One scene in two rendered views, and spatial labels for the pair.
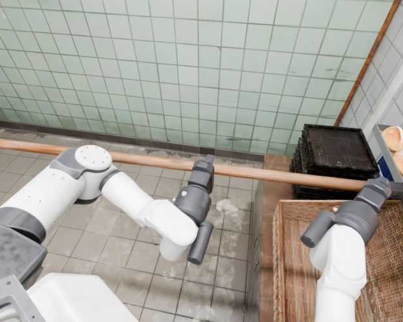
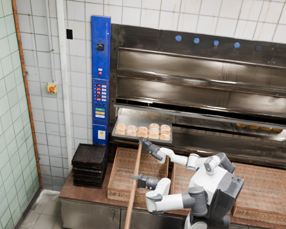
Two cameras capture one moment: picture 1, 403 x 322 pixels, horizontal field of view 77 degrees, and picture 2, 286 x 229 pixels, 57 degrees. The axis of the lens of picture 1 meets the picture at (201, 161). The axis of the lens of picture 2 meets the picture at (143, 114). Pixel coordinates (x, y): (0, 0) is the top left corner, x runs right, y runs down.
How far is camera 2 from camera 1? 1.78 m
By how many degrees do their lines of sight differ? 73
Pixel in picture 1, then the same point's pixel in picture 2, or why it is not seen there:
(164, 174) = not seen: outside the picture
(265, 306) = not seen: hidden behind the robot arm
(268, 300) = not seen: hidden behind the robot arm
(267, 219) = (108, 201)
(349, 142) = (87, 149)
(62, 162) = (160, 196)
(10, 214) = (184, 194)
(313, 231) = (160, 156)
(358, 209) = (153, 146)
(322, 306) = (177, 159)
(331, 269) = (171, 154)
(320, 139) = (83, 158)
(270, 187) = (87, 196)
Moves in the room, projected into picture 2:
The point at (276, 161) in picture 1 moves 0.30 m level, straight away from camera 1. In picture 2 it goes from (67, 191) to (41, 181)
